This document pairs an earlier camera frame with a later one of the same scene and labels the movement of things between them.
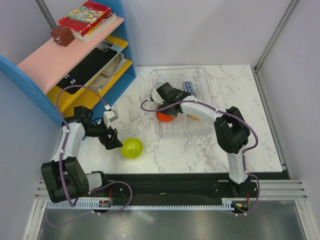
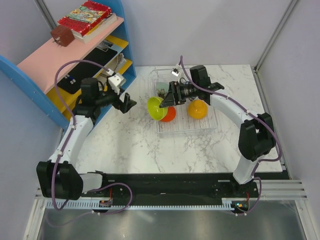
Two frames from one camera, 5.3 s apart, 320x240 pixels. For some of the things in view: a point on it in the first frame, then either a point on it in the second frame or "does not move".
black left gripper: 113,142 → 127,104
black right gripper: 166,111 → 174,96
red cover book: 85,17 does not move
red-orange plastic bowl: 164,117 does not move
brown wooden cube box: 63,35 does not move
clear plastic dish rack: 184,125 does not move
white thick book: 108,20 does not move
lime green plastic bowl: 132,148 → 154,111
